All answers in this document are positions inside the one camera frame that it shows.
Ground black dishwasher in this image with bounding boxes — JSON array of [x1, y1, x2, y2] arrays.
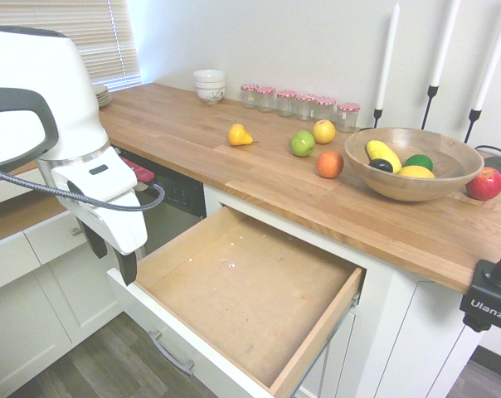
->
[[119, 151, 207, 260]]

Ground black avocado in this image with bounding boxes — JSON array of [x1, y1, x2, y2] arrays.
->
[[368, 158, 396, 175]]

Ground white kitchen cabinet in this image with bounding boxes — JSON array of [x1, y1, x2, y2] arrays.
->
[[202, 184, 484, 398]]

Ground grey braided cable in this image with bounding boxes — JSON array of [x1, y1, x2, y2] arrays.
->
[[0, 164, 167, 212]]

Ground black Ulanzi camera clamp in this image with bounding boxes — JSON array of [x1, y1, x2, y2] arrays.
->
[[459, 231, 501, 333]]

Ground large wooden bowl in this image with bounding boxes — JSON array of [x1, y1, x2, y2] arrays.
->
[[343, 127, 485, 203]]

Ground wooden drawer with white front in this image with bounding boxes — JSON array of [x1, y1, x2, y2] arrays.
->
[[106, 206, 367, 398]]

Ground stack of white plates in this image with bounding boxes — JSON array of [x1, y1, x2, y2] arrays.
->
[[93, 85, 112, 109]]

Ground glass jar red checked lid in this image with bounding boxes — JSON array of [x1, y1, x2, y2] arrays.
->
[[256, 85, 277, 114], [336, 102, 362, 134], [240, 84, 260, 109], [276, 90, 298, 118], [294, 93, 318, 123], [314, 95, 338, 124]]

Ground red apple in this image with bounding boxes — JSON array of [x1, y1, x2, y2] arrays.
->
[[465, 166, 501, 201]]

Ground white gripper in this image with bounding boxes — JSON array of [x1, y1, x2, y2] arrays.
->
[[49, 153, 148, 287]]

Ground white bowl with pattern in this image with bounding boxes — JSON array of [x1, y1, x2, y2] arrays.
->
[[194, 81, 227, 104]]

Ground green apple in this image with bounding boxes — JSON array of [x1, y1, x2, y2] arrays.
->
[[289, 130, 317, 158]]

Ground plain white bowl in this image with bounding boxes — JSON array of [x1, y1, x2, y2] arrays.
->
[[192, 69, 227, 90]]

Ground beige window blinds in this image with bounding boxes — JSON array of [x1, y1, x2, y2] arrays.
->
[[0, 0, 143, 90]]

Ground orange red peach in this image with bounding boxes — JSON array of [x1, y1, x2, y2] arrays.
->
[[316, 150, 345, 180]]

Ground yellow pear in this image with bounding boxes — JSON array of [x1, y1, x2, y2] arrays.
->
[[227, 123, 255, 147]]

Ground tall white candle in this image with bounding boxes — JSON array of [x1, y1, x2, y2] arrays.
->
[[376, 2, 401, 111], [474, 7, 501, 112], [430, 0, 462, 89]]

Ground yellow banana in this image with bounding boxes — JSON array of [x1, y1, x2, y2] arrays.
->
[[365, 139, 403, 174]]

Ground green lime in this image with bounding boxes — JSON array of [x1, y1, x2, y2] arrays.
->
[[402, 153, 435, 172]]

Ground yellow lemon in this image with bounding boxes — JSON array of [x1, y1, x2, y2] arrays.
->
[[397, 165, 436, 180]]

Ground yellow apple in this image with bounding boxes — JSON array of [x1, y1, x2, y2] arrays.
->
[[312, 119, 338, 145]]

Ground white sideboard cabinet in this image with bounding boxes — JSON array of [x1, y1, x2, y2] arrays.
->
[[0, 165, 132, 398]]

